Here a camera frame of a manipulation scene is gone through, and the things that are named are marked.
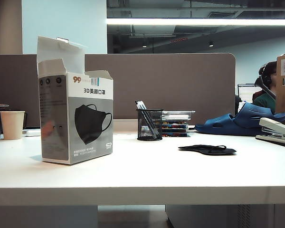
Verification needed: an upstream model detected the white grey mask box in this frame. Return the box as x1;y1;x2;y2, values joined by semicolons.
36;36;114;165

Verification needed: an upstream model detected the black face mask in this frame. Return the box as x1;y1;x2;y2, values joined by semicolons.
178;144;237;156

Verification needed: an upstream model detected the colourful printed box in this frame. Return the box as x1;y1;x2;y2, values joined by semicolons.
161;129;190;138
161;120;190;130

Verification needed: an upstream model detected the black white pen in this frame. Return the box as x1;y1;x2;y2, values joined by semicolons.
139;101;161;139
134;100;158;139

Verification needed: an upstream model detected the black mesh pen holder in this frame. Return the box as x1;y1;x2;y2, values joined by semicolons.
135;108;164;141

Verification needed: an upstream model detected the clear plastic case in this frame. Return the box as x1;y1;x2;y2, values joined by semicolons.
161;110;196;121

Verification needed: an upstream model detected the brown desk partition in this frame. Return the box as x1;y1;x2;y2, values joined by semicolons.
0;52;237;128

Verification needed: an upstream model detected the blue foam slipper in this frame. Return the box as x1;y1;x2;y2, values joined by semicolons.
235;102;285;131
194;113;264;137

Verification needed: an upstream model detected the black chair back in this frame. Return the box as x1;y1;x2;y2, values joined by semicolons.
235;94;243;116

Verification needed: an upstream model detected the ceiling light strip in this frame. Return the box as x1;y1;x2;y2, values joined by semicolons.
106;18;285;26

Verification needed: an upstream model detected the computer monitor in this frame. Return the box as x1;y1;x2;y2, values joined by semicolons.
237;83;262;103

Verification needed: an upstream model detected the person in green top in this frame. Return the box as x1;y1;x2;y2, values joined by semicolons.
252;61;278;114

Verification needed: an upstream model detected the beige paper cup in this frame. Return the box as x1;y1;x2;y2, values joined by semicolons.
0;110;26;140

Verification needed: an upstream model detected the white grey stapler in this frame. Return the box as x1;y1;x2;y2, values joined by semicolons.
255;117;285;150

